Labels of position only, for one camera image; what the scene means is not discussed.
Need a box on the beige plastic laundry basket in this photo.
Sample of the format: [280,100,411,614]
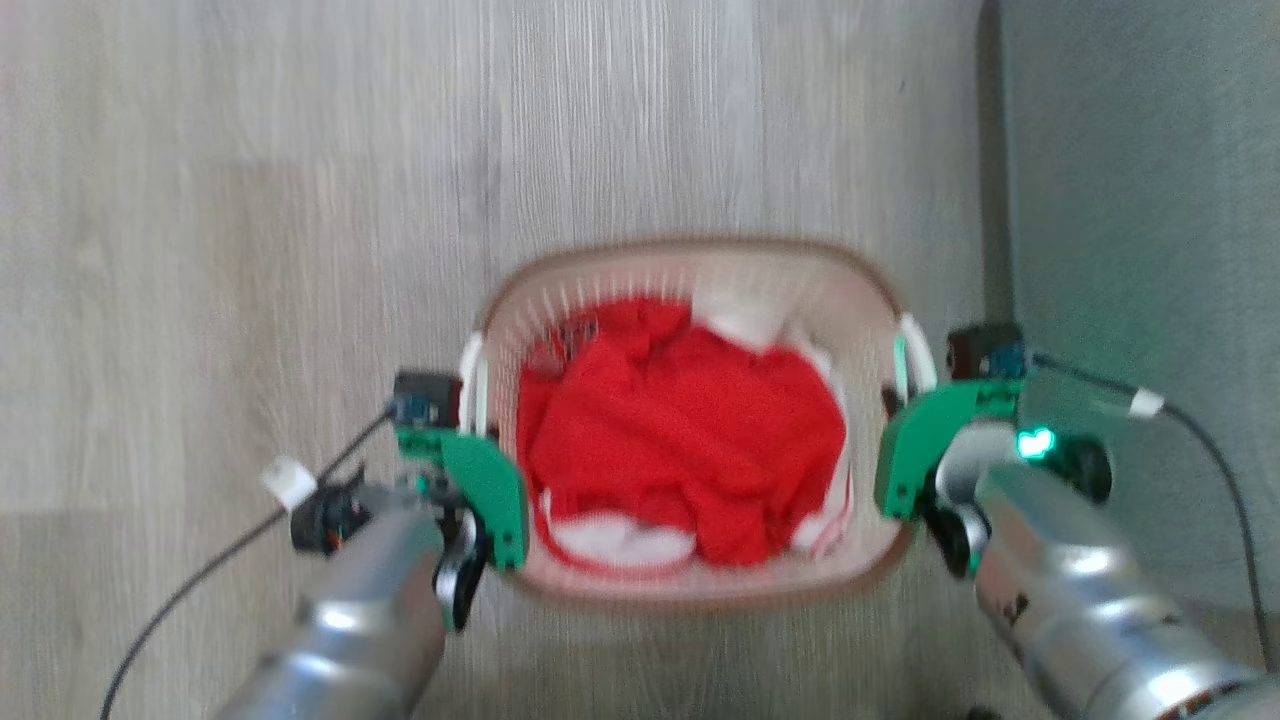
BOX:
[458,237,939,613]

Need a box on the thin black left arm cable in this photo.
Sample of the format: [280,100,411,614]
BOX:
[98,404,401,720]

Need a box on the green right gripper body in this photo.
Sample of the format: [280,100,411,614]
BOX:
[874,378,1023,522]

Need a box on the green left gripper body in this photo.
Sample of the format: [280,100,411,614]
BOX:
[396,426,530,572]

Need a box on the white garment with red trim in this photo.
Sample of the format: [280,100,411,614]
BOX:
[540,285,857,577]

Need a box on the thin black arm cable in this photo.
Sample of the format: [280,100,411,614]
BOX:
[98,404,401,720]
[1028,350,1279,673]

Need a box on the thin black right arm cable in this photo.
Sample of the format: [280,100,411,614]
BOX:
[1028,350,1279,673]

